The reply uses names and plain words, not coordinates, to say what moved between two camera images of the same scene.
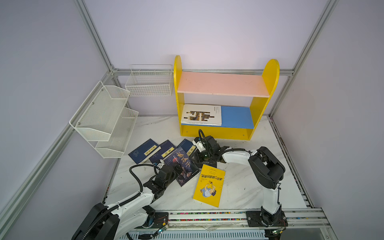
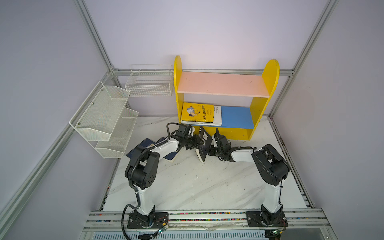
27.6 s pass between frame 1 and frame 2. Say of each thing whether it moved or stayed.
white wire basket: stayed
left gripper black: moved
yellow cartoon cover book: moved
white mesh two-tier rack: stayed
